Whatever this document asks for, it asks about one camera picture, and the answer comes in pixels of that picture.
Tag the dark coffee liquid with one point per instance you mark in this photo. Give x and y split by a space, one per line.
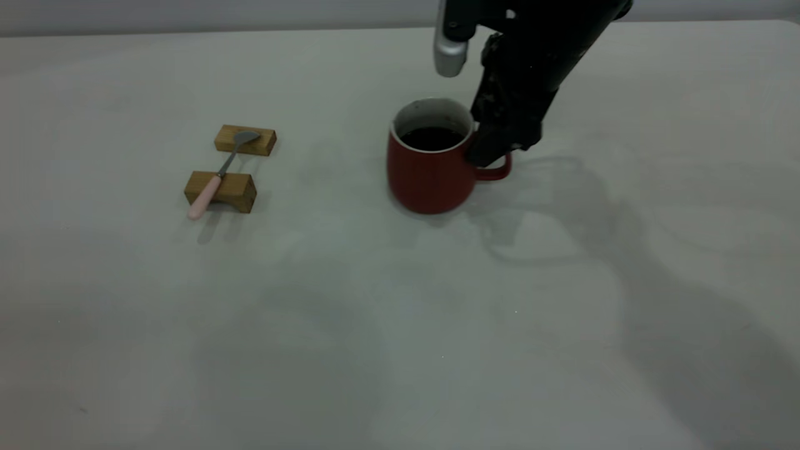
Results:
431 139

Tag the arched wooden block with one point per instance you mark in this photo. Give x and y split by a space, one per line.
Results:
240 187

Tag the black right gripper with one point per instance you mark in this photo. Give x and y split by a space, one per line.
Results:
519 81

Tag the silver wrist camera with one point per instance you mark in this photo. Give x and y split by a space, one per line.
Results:
450 56

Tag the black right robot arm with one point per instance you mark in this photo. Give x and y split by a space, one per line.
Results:
562 15

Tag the flat wooden block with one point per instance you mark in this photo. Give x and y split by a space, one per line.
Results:
259 145

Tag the red ceramic mug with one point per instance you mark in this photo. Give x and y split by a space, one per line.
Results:
425 181

